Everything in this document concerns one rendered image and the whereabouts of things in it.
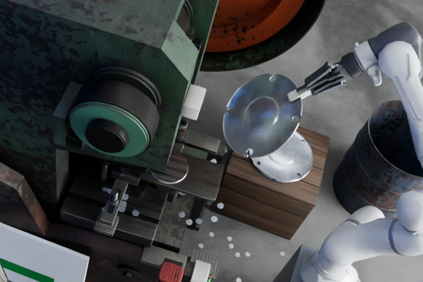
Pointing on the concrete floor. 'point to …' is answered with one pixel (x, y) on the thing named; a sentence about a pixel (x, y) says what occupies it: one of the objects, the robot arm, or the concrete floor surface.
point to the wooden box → (270, 191)
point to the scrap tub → (379, 163)
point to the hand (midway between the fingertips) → (299, 94)
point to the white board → (38, 259)
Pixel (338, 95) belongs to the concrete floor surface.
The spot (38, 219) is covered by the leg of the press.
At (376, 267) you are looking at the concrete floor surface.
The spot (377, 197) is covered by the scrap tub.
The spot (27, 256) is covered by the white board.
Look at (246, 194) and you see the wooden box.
